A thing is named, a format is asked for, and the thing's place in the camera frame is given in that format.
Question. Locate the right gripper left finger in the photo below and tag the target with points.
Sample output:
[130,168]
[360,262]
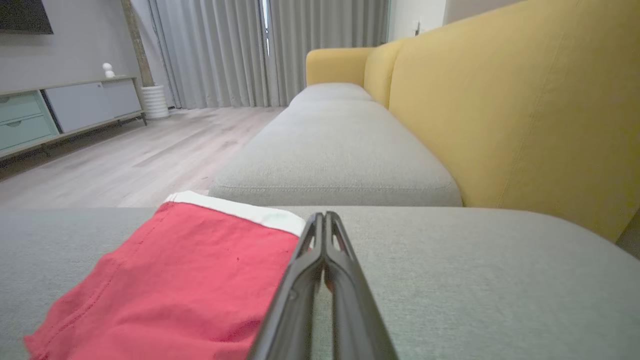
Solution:
[295,305]

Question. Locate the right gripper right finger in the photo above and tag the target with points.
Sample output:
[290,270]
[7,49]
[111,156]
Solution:
[355,305]

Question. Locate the red shorts with white band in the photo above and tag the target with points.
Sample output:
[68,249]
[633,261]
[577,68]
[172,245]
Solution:
[190,280]

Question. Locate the large grey sofa seat cushion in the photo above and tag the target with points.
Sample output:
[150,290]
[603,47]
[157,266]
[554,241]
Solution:
[500,290]

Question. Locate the long grey sofa seat cushion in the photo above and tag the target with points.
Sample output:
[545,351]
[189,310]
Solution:
[335,155]

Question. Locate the small grey sofa seat cushion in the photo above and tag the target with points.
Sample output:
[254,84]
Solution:
[332,92]

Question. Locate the small yellow sofa backrest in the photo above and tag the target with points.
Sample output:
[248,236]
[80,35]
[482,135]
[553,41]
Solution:
[382,70]

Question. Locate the yellow sofa armrest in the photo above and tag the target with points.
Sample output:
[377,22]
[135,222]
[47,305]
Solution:
[337,65]

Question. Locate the white ribbed floor pot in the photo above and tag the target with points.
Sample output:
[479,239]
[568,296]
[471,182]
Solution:
[155,102]

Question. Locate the large yellow sofa backrest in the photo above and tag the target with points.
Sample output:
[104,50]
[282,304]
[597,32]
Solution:
[525,110]

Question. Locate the grey curtain panel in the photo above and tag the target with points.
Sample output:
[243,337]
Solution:
[215,50]
[325,25]

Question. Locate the grey cabinet door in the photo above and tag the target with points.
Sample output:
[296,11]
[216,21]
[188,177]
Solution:
[122,97]
[80,106]

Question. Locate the long low media cabinet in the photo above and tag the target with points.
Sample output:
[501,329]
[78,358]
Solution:
[75,107]

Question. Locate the small white figurine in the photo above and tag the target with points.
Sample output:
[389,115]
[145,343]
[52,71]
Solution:
[108,71]

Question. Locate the mint green cabinet drawer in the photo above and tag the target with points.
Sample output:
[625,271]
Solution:
[17,107]
[25,132]

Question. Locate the white wall socket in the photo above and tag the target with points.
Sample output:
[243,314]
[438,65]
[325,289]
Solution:
[417,28]

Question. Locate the brown trunk post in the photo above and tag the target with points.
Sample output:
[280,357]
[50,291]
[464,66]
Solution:
[137,45]

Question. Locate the black wall television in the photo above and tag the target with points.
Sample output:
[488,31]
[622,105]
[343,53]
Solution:
[22,15]

